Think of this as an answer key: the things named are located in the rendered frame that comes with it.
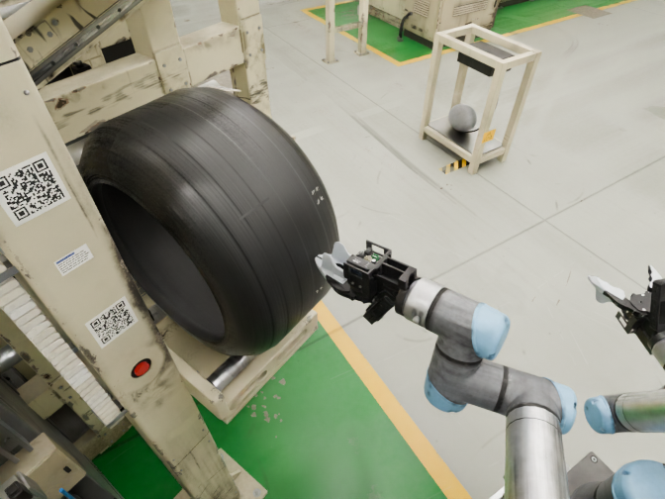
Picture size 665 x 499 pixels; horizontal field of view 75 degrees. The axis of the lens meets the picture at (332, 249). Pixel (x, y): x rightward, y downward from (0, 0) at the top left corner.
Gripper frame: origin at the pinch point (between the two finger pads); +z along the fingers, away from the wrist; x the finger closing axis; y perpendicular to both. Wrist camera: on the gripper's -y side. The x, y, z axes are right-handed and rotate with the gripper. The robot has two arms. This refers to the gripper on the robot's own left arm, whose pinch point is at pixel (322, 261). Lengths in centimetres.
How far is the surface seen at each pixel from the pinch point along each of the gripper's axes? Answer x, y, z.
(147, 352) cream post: 30.3, -11.7, 22.2
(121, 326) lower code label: 31.8, -0.5, 20.8
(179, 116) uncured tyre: 4.4, 26.7, 24.9
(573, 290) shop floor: -154, -130, -34
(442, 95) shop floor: -318, -113, 131
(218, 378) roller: 21.7, -29.0, 18.0
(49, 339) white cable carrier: 41.2, 6.1, 21.1
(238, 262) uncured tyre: 14.6, 9.4, 4.6
